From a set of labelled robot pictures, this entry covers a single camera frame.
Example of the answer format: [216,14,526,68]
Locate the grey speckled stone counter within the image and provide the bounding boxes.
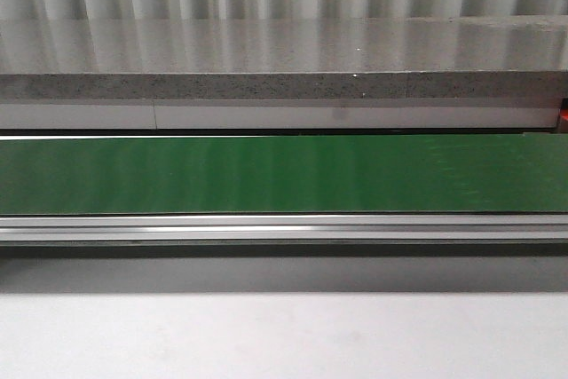
[0,15,568,130]

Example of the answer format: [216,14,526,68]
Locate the red plastic tray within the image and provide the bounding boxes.
[556,99,568,133]

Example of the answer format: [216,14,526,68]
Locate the green conveyor belt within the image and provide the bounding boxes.
[1,133,567,216]

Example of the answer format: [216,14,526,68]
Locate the aluminium conveyor frame rail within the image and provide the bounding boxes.
[1,213,567,246]

